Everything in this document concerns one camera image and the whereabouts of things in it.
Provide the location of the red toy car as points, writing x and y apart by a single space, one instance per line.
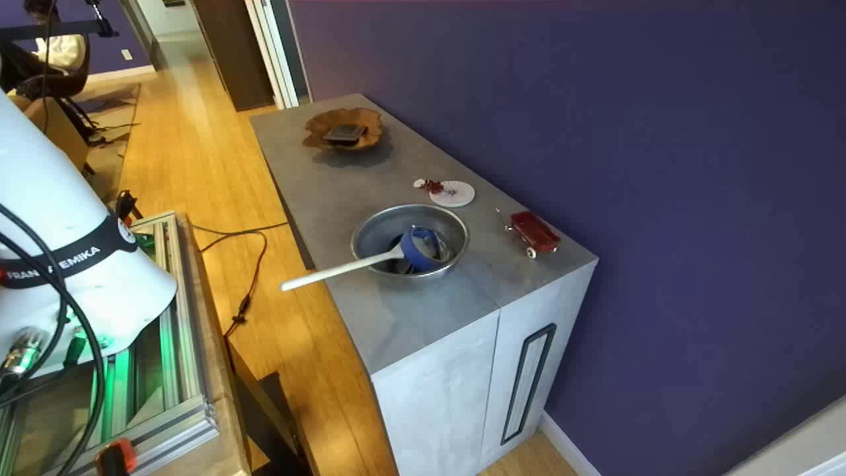
537 237

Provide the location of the black cabinet door handle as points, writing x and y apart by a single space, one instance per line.
526 379

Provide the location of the silver metal bowl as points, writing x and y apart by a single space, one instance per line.
385 228

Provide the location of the brown wooden bowl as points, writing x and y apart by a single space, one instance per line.
365 118

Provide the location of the white long-handled spoon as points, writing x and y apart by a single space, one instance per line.
341 272

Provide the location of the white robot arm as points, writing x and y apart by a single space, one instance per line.
111 278

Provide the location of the black office chair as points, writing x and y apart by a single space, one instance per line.
57 68

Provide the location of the small white plate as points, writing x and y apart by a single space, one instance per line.
447 193

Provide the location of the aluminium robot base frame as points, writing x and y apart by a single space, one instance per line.
143 408

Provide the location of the grey concrete cabinet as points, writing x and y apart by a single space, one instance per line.
440 350

